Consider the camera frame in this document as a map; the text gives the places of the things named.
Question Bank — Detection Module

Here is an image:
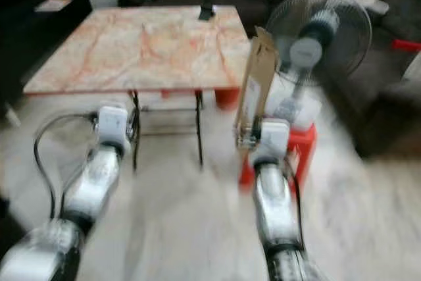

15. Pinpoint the brown cardboard box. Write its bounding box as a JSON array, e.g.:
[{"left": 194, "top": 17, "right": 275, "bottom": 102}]
[{"left": 234, "top": 27, "right": 279, "bottom": 142}]

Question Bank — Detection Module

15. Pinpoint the small orange plastic stool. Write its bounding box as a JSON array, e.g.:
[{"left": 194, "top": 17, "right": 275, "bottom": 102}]
[{"left": 213, "top": 88, "right": 240, "bottom": 111}]

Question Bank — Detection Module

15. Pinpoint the large red plastic stool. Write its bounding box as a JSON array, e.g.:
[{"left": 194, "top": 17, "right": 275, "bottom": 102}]
[{"left": 238, "top": 123, "right": 318, "bottom": 191}]

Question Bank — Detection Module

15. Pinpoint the grey electric fan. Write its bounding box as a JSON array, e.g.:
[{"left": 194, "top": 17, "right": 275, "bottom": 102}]
[{"left": 264, "top": 0, "right": 373, "bottom": 130}]

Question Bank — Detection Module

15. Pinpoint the small black phone stand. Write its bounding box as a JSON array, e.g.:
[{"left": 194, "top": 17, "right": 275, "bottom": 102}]
[{"left": 198, "top": 4, "right": 217, "bottom": 22}]

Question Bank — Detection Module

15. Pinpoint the marble top table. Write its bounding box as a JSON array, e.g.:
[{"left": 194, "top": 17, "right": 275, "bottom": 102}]
[{"left": 23, "top": 5, "right": 253, "bottom": 170}]

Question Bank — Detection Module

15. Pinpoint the dark grey armchair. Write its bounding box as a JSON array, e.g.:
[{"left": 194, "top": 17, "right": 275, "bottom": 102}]
[{"left": 321, "top": 0, "right": 421, "bottom": 158}]

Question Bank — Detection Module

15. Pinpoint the small red item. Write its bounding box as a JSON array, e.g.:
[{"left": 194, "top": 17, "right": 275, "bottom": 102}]
[{"left": 389, "top": 38, "right": 421, "bottom": 53}]

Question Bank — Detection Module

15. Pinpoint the black low cabinet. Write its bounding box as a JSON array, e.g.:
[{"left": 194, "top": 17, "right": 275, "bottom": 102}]
[{"left": 0, "top": 0, "right": 93, "bottom": 105}]

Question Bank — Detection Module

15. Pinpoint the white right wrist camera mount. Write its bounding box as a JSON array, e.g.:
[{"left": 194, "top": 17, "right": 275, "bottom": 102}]
[{"left": 259, "top": 119, "right": 291, "bottom": 158}]

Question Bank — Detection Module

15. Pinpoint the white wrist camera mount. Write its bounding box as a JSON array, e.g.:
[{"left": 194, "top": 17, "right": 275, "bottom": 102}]
[
  {"left": 259, "top": 119, "right": 291, "bottom": 158},
  {"left": 97, "top": 105, "right": 130, "bottom": 148}
]

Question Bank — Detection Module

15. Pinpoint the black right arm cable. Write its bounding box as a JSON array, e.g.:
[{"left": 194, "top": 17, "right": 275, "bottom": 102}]
[{"left": 285, "top": 155, "right": 305, "bottom": 245}]

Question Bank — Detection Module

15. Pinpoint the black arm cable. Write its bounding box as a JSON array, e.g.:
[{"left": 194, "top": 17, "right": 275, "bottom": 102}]
[
  {"left": 285, "top": 155, "right": 305, "bottom": 245},
  {"left": 32, "top": 111, "right": 100, "bottom": 221}
]

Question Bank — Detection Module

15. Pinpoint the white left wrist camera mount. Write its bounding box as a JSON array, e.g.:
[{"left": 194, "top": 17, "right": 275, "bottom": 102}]
[{"left": 97, "top": 105, "right": 130, "bottom": 148}]

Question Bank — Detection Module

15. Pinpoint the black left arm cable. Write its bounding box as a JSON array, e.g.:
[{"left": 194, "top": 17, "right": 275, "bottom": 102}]
[{"left": 32, "top": 111, "right": 100, "bottom": 221}]

